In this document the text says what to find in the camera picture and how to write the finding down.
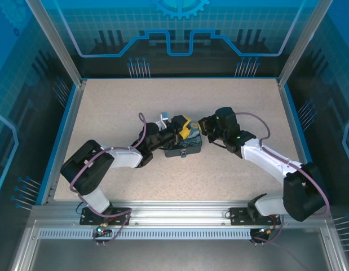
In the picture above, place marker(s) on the starry night tin box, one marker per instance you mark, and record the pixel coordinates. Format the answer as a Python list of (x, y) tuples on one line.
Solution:
[(194, 138)]

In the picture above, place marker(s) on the aluminium side rail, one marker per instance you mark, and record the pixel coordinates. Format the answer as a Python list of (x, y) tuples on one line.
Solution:
[(66, 135)]

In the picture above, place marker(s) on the aluminium cross rail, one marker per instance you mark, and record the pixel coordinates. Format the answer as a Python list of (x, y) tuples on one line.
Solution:
[(177, 211)]

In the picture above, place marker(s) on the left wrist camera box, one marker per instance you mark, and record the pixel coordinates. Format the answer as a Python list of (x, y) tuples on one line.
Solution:
[(163, 118)]

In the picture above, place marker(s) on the aluminium frame post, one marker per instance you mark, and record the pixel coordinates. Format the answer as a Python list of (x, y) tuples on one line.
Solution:
[(299, 48), (62, 48)]

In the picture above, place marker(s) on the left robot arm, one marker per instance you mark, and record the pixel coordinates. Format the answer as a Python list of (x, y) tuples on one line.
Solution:
[(86, 166)]

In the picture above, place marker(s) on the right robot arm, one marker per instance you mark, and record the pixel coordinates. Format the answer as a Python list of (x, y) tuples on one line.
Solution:
[(301, 197)]

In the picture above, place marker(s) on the blue table edge strip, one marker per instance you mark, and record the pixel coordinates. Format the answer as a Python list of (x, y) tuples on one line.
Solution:
[(301, 141), (58, 141), (177, 78)]

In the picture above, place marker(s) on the small teal padlock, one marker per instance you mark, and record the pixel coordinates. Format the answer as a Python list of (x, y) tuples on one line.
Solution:
[(183, 153)]

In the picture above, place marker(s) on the metal lower tray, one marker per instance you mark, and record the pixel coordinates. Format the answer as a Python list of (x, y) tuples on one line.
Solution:
[(174, 257)]

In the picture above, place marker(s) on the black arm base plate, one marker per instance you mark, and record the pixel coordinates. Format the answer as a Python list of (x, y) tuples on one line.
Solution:
[(120, 216), (239, 216)]

